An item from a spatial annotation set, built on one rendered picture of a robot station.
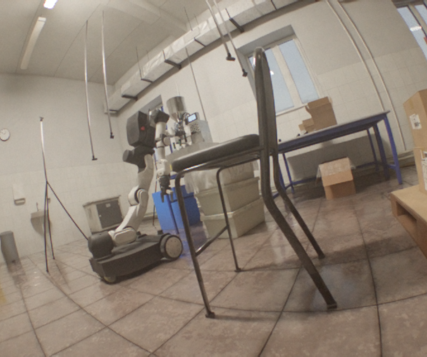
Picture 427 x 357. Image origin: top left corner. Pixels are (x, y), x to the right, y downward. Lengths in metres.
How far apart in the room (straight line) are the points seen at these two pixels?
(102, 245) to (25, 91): 5.30
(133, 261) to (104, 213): 3.61
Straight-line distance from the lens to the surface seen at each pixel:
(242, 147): 0.63
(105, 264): 1.54
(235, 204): 1.82
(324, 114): 2.43
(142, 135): 1.93
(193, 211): 3.18
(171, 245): 1.68
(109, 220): 5.14
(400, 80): 4.08
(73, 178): 5.69
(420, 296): 0.80
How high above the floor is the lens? 0.50
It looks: 1 degrees up
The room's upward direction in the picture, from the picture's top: 15 degrees counter-clockwise
